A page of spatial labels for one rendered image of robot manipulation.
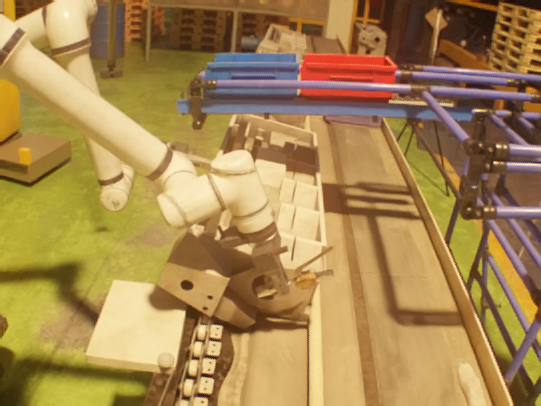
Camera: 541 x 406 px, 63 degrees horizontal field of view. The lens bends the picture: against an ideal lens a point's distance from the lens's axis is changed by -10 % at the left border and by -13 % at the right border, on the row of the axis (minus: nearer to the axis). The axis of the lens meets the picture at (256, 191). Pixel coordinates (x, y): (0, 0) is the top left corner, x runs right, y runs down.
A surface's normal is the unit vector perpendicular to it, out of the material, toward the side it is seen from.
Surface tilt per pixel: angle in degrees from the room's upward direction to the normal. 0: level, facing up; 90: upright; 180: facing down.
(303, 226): 31
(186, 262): 39
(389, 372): 0
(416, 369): 0
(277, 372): 0
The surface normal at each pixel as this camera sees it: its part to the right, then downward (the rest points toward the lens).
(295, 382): 0.09, -0.89
